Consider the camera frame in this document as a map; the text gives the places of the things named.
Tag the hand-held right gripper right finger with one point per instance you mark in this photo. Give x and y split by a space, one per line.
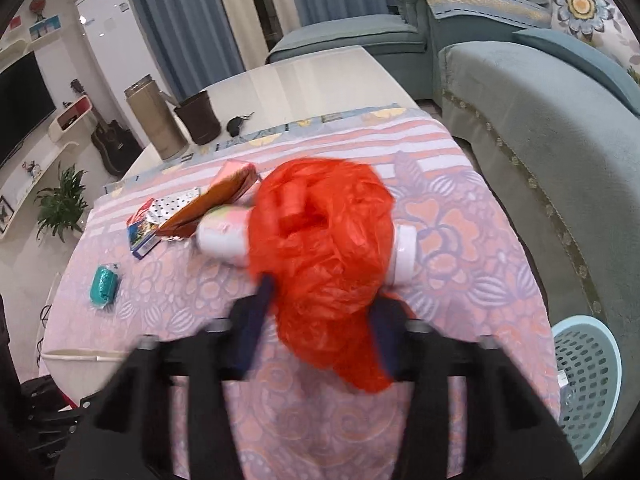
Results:
386 330

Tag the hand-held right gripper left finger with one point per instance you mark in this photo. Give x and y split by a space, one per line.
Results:
251 320

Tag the red plastic bag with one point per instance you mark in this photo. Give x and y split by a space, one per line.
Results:
320 240

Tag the light blue perforated basket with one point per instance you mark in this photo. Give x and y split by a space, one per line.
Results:
585 385

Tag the white plastic bottle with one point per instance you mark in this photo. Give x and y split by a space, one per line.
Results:
220 237

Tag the pink floral tablecloth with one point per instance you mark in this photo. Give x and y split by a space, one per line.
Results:
310 210

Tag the orange brown snack packet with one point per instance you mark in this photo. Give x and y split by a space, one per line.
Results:
200 205

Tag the blue red small box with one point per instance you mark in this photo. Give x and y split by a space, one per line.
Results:
142 235

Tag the white dotted wrapper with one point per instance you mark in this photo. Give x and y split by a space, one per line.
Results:
170 205

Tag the teal bag roll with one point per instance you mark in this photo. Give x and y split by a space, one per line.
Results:
104 285

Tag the black car key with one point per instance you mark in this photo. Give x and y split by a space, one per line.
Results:
235 124

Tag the dark brown cup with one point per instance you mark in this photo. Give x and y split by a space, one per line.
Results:
197 119

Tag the tan cylindrical canister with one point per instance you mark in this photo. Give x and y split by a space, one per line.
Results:
152 120

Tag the green potted plant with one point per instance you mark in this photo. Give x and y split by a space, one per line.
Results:
60 205

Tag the black acoustic guitar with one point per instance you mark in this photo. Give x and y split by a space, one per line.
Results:
112 140

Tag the teal fabric sofa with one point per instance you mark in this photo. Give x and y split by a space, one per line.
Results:
525 110

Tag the white refrigerator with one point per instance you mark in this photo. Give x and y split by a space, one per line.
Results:
120 55

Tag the blue curtain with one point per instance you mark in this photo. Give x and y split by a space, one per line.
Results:
180 20

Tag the black television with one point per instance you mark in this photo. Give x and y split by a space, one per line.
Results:
20 110

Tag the teal cushion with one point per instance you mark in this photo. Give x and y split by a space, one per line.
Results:
575 55

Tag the floral cushion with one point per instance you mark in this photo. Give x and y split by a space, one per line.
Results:
595 20

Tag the white wall shelf unit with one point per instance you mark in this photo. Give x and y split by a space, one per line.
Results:
35 125

